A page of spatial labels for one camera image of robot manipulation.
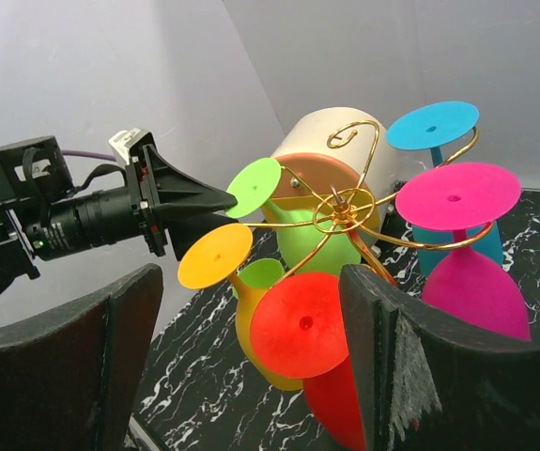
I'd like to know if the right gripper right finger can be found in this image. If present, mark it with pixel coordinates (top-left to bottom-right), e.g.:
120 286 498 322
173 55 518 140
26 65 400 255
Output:
339 265 540 450

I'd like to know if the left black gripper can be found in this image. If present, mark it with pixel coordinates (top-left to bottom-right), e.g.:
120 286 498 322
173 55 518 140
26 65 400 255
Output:
34 144 239 261

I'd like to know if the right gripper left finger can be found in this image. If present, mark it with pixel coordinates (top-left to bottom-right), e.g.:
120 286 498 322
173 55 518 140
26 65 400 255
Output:
0 264 163 450

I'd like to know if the orange wine glass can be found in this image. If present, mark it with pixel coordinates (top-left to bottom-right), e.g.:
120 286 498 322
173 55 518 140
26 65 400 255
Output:
177 223 302 391

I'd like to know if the red wine glass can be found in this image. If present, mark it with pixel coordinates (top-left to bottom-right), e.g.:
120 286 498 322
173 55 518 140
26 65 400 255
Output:
250 272 367 450

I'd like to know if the green wine glass front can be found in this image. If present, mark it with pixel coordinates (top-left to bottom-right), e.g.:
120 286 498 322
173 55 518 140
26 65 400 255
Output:
226 157 377 275

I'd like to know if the green wine glass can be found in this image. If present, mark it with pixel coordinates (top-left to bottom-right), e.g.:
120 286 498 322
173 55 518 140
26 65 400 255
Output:
226 157 377 275
232 257 285 302

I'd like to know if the magenta wine glass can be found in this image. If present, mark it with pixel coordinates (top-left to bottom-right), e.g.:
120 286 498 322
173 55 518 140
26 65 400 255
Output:
395 163 532 341

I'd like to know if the blue wine glass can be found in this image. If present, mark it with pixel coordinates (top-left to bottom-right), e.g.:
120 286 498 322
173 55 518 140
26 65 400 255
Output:
387 101 503 277

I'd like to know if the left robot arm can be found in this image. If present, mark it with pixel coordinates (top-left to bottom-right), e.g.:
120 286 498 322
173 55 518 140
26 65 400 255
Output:
0 128 237 294

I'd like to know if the green wine glass rear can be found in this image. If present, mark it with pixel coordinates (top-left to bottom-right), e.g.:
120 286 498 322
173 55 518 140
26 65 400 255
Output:
232 257 285 302

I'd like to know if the round cream drawer cabinet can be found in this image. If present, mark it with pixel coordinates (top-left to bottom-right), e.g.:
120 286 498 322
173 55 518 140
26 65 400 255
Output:
264 105 402 245

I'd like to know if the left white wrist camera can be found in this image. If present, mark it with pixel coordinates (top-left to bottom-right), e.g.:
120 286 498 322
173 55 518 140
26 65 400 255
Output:
107 127 154 167

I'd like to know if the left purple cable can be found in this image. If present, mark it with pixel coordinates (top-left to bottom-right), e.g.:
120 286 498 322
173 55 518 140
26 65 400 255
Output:
0 148 116 187

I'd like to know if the gold wire glass rack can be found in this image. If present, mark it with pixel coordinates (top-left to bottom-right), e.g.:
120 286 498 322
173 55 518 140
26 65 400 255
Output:
247 119 494 283

